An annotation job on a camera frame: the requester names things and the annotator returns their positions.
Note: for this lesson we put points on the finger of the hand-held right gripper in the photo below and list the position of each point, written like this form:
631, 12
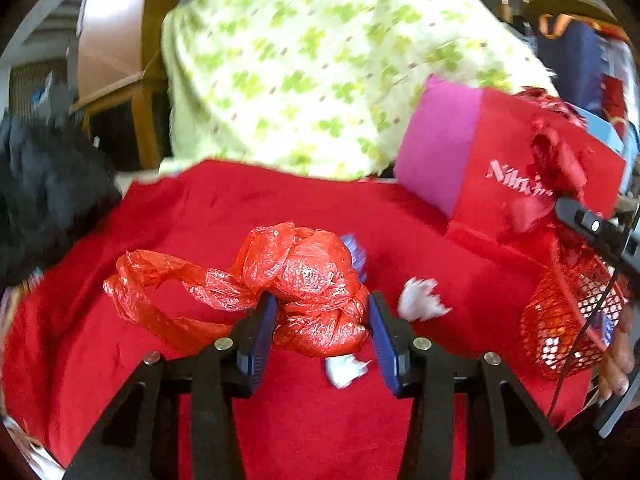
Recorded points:
587, 222

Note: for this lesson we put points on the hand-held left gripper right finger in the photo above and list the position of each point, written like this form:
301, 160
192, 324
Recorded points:
382, 346

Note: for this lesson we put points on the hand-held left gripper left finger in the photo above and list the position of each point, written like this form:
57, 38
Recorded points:
262, 341

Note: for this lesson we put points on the red plastic bag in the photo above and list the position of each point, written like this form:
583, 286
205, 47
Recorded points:
300, 270

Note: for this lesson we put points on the red mesh basket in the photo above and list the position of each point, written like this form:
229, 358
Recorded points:
550, 320

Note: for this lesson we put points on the person's right hand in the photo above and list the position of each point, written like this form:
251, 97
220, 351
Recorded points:
620, 355

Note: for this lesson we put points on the crumpled white paper piece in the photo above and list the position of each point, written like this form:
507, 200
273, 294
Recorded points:
342, 370
420, 302

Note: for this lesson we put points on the red ribbon bow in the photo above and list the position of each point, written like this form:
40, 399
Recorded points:
552, 160

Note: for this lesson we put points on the blue and white wrapper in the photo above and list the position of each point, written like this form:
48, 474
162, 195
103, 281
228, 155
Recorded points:
356, 252

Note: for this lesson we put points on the red and pink gift bag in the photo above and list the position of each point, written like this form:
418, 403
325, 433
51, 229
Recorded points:
495, 160

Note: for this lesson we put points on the red blanket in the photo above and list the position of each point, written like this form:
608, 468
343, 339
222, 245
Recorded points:
200, 210

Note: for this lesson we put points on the dark blue garment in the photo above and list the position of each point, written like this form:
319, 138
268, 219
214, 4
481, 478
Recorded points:
575, 60

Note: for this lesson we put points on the black crumpled cloth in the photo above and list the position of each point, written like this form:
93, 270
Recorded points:
50, 185

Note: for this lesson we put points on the green floral pillow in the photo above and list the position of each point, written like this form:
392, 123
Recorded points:
300, 60

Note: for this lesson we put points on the wooden furniture frame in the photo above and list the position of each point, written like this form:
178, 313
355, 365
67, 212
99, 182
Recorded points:
150, 35

